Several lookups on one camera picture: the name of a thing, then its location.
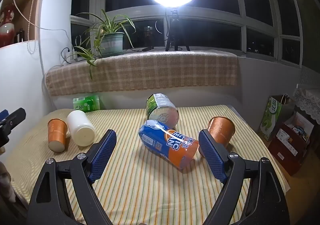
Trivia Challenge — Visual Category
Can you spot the copper patterned paper cup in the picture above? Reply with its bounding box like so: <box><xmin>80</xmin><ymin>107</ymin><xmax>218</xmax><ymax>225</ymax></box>
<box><xmin>207</xmin><ymin>115</ymin><xmax>236</xmax><ymax>149</ymax></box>

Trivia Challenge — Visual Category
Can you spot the green noodle cup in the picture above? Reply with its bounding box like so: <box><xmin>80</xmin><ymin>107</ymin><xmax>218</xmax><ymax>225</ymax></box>
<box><xmin>146</xmin><ymin>93</ymin><xmax>179</xmax><ymax>127</ymax></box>

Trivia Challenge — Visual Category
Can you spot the red ceramic vase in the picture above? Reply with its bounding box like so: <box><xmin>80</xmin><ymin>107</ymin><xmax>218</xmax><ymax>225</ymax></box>
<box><xmin>0</xmin><ymin>3</ymin><xmax>16</xmax><ymax>47</ymax></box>

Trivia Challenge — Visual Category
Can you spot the white lace cloth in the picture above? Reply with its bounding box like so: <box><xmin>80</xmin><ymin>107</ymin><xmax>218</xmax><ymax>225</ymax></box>
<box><xmin>292</xmin><ymin>65</ymin><xmax>320</xmax><ymax>125</ymax></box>

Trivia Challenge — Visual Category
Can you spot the black cable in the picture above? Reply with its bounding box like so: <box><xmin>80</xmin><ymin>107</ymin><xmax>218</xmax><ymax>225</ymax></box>
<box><xmin>125</xmin><ymin>46</ymin><xmax>155</xmax><ymax>52</ymax></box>

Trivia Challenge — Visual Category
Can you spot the red cardboard box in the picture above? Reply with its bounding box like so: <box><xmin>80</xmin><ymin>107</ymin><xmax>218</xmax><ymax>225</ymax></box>
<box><xmin>268</xmin><ymin>112</ymin><xmax>314</xmax><ymax>176</ymax></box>

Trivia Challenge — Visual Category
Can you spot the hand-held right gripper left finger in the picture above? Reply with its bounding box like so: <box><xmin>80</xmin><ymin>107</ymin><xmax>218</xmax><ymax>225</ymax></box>
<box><xmin>27</xmin><ymin>129</ymin><xmax>117</xmax><ymax>225</ymax></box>

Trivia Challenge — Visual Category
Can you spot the green paper bag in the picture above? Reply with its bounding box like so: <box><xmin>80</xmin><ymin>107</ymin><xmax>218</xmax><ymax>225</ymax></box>
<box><xmin>259</xmin><ymin>95</ymin><xmax>295</xmax><ymax>141</ymax></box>

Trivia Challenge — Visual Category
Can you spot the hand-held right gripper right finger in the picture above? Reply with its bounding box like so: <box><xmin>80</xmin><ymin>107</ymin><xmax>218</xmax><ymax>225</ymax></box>
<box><xmin>198</xmin><ymin>129</ymin><xmax>290</xmax><ymax>225</ymax></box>

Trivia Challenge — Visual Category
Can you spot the orange paper cup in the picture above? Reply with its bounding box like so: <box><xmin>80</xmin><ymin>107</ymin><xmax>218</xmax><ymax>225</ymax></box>
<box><xmin>47</xmin><ymin>118</ymin><xmax>68</xmax><ymax>152</ymax></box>

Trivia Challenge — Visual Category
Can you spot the blue and orange cup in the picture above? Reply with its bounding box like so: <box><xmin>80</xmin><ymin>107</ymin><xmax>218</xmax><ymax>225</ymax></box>
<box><xmin>139</xmin><ymin>119</ymin><xmax>199</xmax><ymax>171</ymax></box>

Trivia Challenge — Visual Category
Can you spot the potted spider plant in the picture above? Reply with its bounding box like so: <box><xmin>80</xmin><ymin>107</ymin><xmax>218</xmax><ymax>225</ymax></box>
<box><xmin>64</xmin><ymin>9</ymin><xmax>137</xmax><ymax>80</ymax></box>

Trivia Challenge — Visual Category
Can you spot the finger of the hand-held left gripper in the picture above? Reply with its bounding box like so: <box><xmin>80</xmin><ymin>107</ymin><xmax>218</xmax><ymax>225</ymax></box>
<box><xmin>0</xmin><ymin>107</ymin><xmax>27</xmax><ymax>148</ymax></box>

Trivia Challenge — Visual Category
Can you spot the white power strip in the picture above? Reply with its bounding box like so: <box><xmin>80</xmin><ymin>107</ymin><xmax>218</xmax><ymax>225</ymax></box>
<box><xmin>64</xmin><ymin>48</ymin><xmax>81</xmax><ymax>62</ymax></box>

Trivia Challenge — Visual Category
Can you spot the white plastic cup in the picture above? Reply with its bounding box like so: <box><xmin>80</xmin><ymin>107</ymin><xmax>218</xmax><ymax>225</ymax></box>
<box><xmin>66</xmin><ymin>110</ymin><xmax>97</xmax><ymax>147</ymax></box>

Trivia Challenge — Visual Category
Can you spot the white cord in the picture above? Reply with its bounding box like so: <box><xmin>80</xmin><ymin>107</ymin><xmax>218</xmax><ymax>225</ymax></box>
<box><xmin>11</xmin><ymin>0</ymin><xmax>68</xmax><ymax>40</ymax></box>

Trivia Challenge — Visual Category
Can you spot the checked beige blanket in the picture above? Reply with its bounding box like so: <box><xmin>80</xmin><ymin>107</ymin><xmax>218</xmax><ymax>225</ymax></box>
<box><xmin>46</xmin><ymin>51</ymin><xmax>239</xmax><ymax>97</ymax></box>

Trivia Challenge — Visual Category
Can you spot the wooden shelf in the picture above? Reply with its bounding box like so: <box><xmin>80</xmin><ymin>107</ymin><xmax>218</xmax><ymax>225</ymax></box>
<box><xmin>0</xmin><ymin>0</ymin><xmax>48</xmax><ymax>47</ymax></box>

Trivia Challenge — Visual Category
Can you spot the black tripod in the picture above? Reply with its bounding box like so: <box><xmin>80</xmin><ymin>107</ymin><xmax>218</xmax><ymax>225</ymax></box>
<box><xmin>165</xmin><ymin>8</ymin><xmax>190</xmax><ymax>52</ymax></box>

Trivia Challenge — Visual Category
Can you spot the green drink carton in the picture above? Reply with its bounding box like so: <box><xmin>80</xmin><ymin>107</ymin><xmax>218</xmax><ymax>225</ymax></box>
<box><xmin>73</xmin><ymin>94</ymin><xmax>101</xmax><ymax>113</ymax></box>

